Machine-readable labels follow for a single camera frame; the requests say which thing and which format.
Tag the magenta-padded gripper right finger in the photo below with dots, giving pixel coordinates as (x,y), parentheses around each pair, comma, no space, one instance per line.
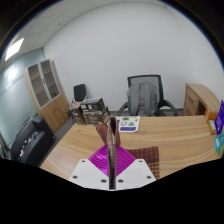
(131,171)

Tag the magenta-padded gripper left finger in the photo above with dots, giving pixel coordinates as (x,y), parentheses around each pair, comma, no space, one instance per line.
(93,171)

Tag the brown patterned towel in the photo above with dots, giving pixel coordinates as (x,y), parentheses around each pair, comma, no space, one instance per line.
(112,133)

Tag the white sheet with coloured shapes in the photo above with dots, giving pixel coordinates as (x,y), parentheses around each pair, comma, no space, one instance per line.
(128,124)

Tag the small brown cardboard box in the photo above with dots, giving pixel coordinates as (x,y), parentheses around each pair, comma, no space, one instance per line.
(75,113)

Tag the flat dark cardboard box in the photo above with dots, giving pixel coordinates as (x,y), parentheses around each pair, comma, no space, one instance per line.
(92,104)

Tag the black sofa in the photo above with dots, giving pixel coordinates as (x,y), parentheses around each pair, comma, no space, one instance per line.
(31,140)

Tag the wooden cabinet with glass doors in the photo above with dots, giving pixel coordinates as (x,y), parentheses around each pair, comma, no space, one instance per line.
(55,111)

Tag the grey backpack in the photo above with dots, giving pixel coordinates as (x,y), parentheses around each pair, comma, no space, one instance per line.
(142,98)

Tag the black mesh office chair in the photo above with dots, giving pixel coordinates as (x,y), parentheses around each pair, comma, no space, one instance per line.
(166,103)

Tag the blue packet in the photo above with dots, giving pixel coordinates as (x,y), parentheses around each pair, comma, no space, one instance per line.
(216,143)

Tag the orange packet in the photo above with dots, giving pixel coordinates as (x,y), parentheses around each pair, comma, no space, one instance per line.
(211,116)

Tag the wooden side desk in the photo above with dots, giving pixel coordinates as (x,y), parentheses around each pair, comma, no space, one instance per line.
(198,100)

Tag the purple packet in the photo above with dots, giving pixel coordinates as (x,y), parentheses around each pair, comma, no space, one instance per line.
(220,118)

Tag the ceiling light panel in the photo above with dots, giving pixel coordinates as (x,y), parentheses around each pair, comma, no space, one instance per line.
(14,49)

